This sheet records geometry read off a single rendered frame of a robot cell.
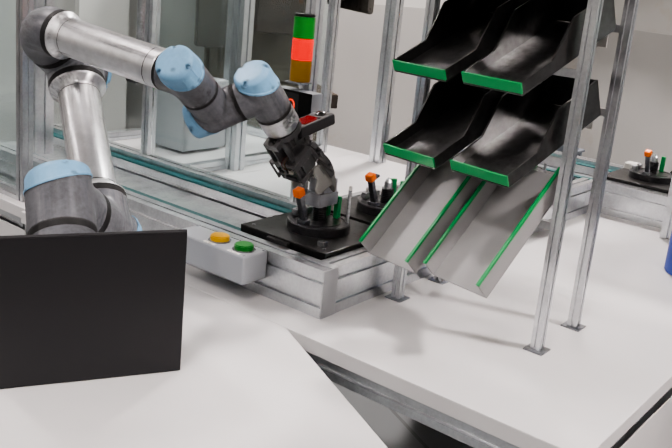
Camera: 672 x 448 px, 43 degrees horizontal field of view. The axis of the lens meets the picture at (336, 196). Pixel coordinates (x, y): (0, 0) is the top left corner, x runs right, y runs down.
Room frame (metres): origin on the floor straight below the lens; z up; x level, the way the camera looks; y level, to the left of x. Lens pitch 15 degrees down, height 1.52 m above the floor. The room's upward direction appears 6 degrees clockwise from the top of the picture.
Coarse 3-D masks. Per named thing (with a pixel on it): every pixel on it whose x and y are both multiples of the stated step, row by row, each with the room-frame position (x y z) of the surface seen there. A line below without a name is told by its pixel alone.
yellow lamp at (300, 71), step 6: (294, 60) 1.98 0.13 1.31; (294, 66) 1.98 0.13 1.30; (300, 66) 1.97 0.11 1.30; (306, 66) 1.98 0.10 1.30; (294, 72) 1.98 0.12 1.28; (300, 72) 1.97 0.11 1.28; (306, 72) 1.98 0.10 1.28; (294, 78) 1.97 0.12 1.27; (300, 78) 1.97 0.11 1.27; (306, 78) 1.98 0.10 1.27
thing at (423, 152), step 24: (432, 96) 1.68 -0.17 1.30; (456, 96) 1.73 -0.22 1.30; (480, 96) 1.75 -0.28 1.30; (432, 120) 1.69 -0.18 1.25; (456, 120) 1.67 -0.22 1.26; (480, 120) 1.59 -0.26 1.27; (384, 144) 1.60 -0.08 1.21; (408, 144) 1.62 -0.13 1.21; (432, 144) 1.60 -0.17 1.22; (456, 144) 1.55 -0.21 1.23; (432, 168) 1.52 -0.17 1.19
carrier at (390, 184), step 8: (384, 184) 1.99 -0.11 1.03; (392, 184) 1.99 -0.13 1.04; (400, 184) 2.01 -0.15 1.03; (368, 192) 2.01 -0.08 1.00; (384, 192) 1.98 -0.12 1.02; (392, 192) 1.98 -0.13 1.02; (344, 200) 2.04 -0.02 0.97; (352, 200) 2.05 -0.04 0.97; (360, 200) 1.98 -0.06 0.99; (368, 200) 1.99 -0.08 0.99; (384, 200) 1.98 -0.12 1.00; (344, 208) 1.97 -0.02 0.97; (352, 208) 1.97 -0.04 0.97; (360, 208) 1.96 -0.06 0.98; (368, 208) 1.94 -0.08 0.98; (376, 208) 1.93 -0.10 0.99; (344, 216) 1.91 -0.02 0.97; (352, 216) 1.90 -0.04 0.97; (360, 216) 1.91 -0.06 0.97; (368, 216) 1.92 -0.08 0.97; (376, 216) 1.92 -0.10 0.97; (368, 224) 1.87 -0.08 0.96
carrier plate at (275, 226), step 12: (276, 216) 1.84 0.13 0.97; (252, 228) 1.74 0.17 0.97; (264, 228) 1.75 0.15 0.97; (276, 228) 1.75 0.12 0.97; (360, 228) 1.82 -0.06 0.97; (288, 240) 1.68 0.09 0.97; (300, 240) 1.69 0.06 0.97; (312, 240) 1.70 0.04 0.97; (324, 240) 1.70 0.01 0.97; (336, 240) 1.71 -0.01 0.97; (348, 240) 1.72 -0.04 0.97; (300, 252) 1.66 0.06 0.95; (312, 252) 1.64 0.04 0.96; (324, 252) 1.63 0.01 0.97; (336, 252) 1.65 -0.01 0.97
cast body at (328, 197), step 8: (312, 176) 1.79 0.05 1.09; (312, 184) 1.78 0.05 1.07; (336, 184) 1.79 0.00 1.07; (312, 192) 1.77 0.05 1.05; (328, 192) 1.77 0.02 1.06; (336, 192) 1.79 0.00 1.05; (312, 200) 1.76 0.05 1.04; (320, 200) 1.75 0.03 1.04; (328, 200) 1.77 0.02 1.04; (336, 200) 1.80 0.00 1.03
